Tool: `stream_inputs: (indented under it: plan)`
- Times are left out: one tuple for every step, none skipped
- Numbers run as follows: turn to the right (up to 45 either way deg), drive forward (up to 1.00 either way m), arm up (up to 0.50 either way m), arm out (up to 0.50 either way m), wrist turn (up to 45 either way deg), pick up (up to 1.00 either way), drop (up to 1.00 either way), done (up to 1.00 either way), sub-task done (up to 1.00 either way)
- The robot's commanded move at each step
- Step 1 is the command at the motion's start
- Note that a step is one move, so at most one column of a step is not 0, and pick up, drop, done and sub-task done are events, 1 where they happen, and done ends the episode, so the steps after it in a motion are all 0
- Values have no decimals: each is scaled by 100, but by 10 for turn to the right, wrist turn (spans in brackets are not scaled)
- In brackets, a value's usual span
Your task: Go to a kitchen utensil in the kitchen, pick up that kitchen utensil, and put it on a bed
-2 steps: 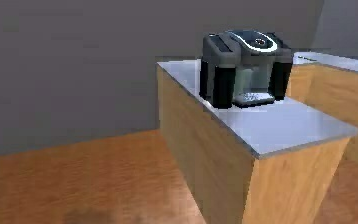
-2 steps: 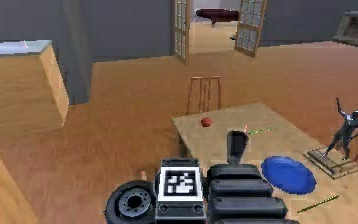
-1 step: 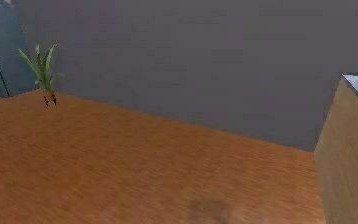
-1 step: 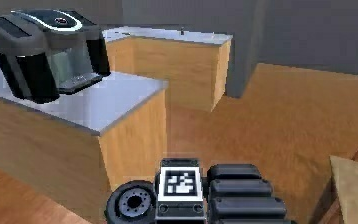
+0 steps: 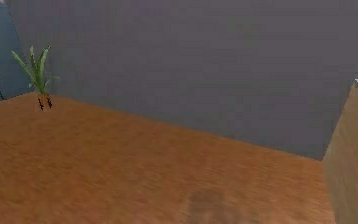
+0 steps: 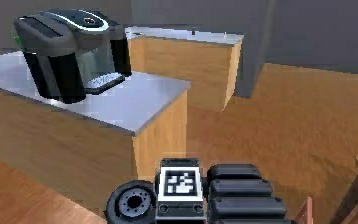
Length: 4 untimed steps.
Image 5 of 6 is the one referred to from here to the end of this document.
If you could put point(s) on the green house plant in pot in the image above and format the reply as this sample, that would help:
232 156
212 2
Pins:
39 74

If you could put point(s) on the wooden cabinet with pale top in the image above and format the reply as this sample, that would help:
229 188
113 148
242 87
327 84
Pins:
350 156

